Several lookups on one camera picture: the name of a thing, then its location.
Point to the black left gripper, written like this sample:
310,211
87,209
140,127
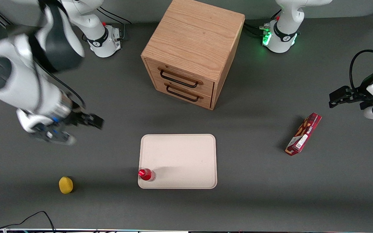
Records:
360,91

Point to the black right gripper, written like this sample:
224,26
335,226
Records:
78,117

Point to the red coke bottle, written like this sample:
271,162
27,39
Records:
146,174

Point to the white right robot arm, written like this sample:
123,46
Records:
18,81

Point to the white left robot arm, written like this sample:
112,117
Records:
285,19

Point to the beige plastic tray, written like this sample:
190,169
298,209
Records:
181,158

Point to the red snack box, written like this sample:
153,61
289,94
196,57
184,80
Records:
303,137

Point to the yellow lemon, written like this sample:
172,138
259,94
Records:
65,185

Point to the wooden drawer cabinet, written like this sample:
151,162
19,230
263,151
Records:
193,45

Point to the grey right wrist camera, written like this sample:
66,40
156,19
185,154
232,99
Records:
53,136

